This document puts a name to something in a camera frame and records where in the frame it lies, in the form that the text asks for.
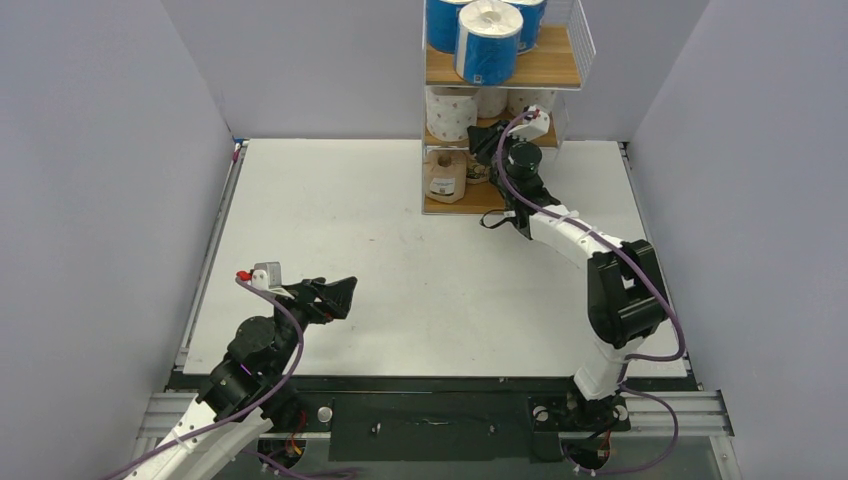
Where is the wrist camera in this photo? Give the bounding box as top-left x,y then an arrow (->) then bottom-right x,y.
509,105 -> 551,142
235,262 -> 292,299

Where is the purple cable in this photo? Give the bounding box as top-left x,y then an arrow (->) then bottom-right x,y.
99,278 -> 359,480
494,111 -> 688,477

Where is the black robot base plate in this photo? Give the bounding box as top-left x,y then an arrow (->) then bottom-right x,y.
165,370 -> 631,465

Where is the blue roll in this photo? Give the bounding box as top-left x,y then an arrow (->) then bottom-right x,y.
425,0 -> 470,54
506,0 -> 548,55
453,0 -> 524,86

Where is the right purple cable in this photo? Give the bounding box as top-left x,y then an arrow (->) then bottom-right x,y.
494,111 -> 688,477

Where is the blue roll front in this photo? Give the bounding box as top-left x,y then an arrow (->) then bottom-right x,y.
425,0 -> 470,54

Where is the blue roll back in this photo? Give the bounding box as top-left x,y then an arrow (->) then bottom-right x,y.
453,0 -> 524,86

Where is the brown roll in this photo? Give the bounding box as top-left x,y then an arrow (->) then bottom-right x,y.
465,152 -> 490,185
423,150 -> 467,204

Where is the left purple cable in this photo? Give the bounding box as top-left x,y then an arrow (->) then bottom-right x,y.
99,278 -> 359,480

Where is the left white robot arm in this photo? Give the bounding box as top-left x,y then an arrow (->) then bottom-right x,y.
113,269 -> 358,479

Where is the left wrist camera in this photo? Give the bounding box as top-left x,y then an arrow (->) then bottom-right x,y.
235,262 -> 292,299

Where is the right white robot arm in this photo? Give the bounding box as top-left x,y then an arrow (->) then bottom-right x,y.
468,120 -> 669,427

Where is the white wire wooden shelf rack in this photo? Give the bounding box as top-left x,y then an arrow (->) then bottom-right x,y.
421,0 -> 598,218

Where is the white floral roll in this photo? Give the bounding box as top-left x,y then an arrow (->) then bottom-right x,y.
507,89 -> 557,117
425,86 -> 478,143
474,87 -> 508,119

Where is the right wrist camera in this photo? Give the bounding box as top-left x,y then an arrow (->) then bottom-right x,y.
509,105 -> 551,142

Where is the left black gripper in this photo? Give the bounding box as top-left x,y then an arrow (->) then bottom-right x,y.
270,275 -> 356,374

